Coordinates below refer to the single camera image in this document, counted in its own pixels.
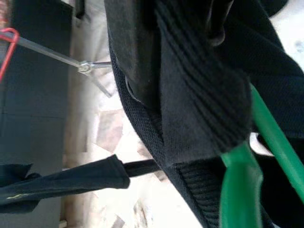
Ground black t-shirt with green logo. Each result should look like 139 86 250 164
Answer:
0 154 131 214

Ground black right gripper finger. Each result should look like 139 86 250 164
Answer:
104 0 165 108

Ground silver rack tripod stand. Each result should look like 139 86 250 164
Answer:
4 33 112 98

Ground red plastic hanger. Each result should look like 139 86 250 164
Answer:
0 28 20 83

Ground green plastic hanger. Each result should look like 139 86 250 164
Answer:
218 84 304 228

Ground black tv cabinet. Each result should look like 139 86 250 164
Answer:
0 0 73 228

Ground navy shirt with red trim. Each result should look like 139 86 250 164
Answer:
104 0 304 228

